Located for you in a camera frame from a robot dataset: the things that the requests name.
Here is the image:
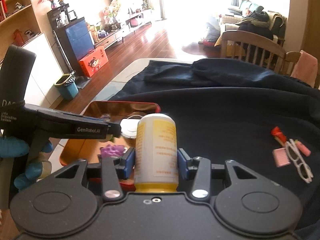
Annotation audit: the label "pile of dark clothes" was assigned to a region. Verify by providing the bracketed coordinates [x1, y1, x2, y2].
[236, 7, 286, 40]

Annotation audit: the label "white yellow bottle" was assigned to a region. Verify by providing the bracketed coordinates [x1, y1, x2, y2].
[134, 113, 178, 193]

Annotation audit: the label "pink ribbed brush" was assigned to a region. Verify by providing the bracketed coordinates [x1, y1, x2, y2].
[272, 147, 291, 167]

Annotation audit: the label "pink towel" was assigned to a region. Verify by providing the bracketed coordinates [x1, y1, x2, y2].
[290, 50, 319, 88]

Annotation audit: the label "white frame sunglasses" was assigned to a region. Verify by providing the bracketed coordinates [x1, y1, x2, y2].
[285, 139, 313, 184]

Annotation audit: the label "pink tube candy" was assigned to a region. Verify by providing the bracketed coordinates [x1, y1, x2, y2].
[295, 140, 311, 157]

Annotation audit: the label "purple grape toy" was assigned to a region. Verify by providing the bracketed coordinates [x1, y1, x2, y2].
[100, 144, 127, 158]

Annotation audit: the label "red snack packet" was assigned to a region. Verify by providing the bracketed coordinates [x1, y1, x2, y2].
[271, 126, 287, 144]

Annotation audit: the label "wooden chair right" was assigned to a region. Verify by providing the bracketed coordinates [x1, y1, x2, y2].
[280, 50, 319, 89]

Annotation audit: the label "dark navy cloth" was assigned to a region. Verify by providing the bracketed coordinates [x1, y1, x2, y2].
[113, 59, 319, 239]

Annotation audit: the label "wooden chair left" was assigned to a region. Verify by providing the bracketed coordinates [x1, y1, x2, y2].
[220, 30, 286, 74]

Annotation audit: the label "teal gloved left hand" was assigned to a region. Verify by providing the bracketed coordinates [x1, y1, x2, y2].
[0, 135, 54, 193]

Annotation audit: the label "teal sofa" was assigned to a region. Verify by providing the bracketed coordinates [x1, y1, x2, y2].
[228, 0, 264, 16]

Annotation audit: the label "wooden chair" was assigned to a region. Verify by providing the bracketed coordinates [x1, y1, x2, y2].
[280, 50, 319, 89]
[220, 30, 286, 74]

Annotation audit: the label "orange gift box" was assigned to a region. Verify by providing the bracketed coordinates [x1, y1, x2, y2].
[79, 46, 108, 77]

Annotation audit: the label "dark blue cabinet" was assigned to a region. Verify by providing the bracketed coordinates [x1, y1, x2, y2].
[54, 17, 95, 76]

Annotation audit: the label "orange metal tin box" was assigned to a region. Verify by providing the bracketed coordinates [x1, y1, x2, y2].
[58, 100, 162, 188]

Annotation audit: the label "teal waste bin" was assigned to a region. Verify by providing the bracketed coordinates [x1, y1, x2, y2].
[54, 73, 79, 101]

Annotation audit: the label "low tv console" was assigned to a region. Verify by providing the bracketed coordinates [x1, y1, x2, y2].
[94, 9, 155, 49]

